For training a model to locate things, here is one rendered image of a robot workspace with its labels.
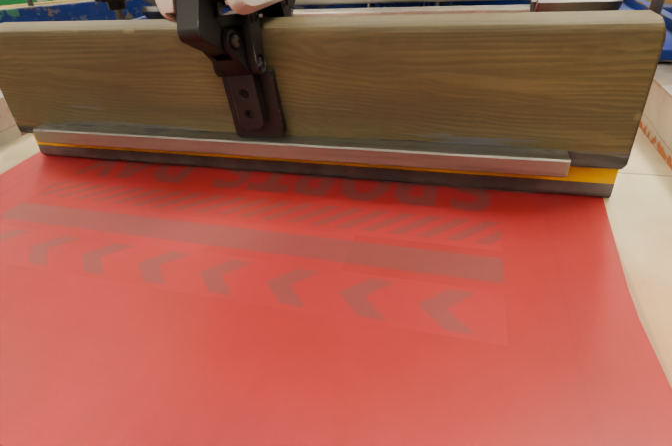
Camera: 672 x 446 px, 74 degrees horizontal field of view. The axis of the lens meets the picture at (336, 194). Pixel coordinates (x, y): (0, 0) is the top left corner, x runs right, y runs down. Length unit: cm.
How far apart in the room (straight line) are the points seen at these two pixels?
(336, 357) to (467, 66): 15
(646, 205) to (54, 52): 37
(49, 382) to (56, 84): 21
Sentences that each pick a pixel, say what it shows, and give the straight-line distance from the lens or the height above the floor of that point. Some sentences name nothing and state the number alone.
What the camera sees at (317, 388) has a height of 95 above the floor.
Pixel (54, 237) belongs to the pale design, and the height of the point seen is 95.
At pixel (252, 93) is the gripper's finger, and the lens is 26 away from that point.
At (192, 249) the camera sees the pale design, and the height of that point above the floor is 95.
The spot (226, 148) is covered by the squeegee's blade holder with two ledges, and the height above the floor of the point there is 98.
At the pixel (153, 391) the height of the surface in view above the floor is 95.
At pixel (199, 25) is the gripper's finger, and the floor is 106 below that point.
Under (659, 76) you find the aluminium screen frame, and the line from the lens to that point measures 41.
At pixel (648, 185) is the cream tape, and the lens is 33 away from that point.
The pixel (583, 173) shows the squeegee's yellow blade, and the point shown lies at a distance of 29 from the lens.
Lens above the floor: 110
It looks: 31 degrees down
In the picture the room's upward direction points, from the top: 4 degrees counter-clockwise
